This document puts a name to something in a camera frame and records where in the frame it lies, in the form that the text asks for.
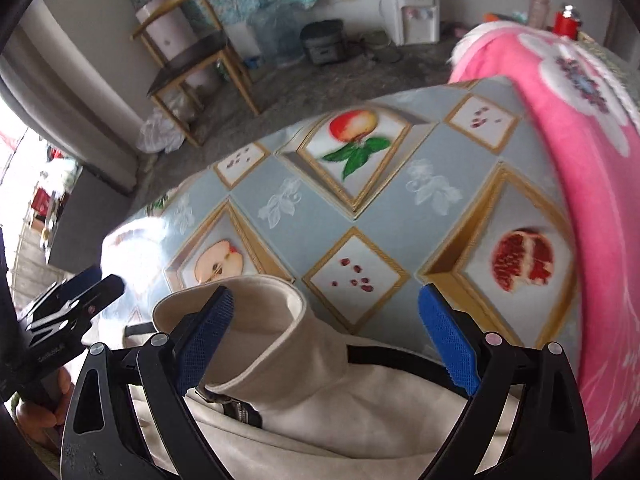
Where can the grey rice cooker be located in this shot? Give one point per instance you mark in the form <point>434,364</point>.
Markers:
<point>322,42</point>

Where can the pale pink roll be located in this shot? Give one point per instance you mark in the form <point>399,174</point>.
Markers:
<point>160,30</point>

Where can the dark low cabinet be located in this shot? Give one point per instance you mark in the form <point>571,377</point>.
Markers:
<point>90,220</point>

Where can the person's left hand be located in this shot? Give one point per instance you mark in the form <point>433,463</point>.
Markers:
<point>37,420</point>

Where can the grey curtain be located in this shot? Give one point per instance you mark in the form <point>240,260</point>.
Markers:
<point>65,75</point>

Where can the pink floral blanket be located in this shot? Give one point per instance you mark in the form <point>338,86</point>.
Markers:
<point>575,160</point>

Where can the crumpled white plastic bags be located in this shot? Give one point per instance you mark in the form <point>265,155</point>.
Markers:
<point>160,132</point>

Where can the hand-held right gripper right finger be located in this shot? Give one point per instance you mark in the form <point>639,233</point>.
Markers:
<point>450,340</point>

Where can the pink bottle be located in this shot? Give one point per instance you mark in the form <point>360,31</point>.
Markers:
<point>539,10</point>

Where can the cream zip jacket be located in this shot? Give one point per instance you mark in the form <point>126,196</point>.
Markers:
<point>300,360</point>

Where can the wooden chair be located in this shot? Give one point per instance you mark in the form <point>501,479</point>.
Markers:
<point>195,55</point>

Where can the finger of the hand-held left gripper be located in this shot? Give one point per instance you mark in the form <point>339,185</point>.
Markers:
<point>95,292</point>
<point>82,277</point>

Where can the white water dispenser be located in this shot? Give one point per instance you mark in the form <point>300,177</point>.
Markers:
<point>412,15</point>

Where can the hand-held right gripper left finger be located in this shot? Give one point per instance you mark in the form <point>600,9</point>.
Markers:
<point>210,325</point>

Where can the empty clear water jug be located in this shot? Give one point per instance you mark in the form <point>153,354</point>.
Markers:
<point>275,35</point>

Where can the fruit print tablecloth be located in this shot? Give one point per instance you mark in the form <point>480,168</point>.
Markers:
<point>390,200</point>

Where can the green can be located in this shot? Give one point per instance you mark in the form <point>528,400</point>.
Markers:
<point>222,69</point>

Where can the red box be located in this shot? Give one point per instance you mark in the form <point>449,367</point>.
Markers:
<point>40,201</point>

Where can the red jar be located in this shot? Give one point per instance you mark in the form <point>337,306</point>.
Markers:
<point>567,22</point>

